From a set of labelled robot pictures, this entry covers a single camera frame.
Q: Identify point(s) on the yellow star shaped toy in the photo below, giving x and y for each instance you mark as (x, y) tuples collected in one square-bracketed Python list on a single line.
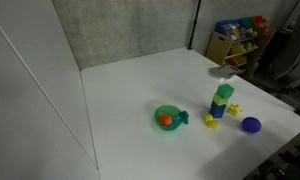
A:
[(234, 109)]

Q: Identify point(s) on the green plastic bowl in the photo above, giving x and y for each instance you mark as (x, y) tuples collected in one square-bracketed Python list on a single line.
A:
[(163, 110)]

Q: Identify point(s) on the orange rubber toy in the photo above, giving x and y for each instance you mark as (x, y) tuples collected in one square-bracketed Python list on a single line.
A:
[(165, 120)]

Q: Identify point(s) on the teal rubber toy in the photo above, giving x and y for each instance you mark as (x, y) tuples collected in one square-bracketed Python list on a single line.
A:
[(184, 117)]

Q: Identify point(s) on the lime toy block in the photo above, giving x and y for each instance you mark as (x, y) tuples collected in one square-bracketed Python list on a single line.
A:
[(218, 100)]

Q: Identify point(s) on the blue toy block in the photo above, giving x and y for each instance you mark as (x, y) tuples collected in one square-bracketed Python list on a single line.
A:
[(217, 110)]

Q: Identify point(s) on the green toy block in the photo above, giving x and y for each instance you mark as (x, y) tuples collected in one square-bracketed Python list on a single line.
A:
[(225, 90)]

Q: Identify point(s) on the wooden toy storage shelf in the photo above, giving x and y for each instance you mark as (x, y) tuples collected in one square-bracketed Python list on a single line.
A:
[(238, 40)]

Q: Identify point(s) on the purple spiky ball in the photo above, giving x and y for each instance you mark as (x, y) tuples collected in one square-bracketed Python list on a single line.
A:
[(251, 125)]

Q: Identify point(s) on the grey office chair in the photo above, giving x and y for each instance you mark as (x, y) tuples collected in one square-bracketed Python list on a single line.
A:
[(291, 56)]

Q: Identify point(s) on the black camera stand pole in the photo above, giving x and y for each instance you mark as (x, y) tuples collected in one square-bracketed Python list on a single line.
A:
[(194, 25)]

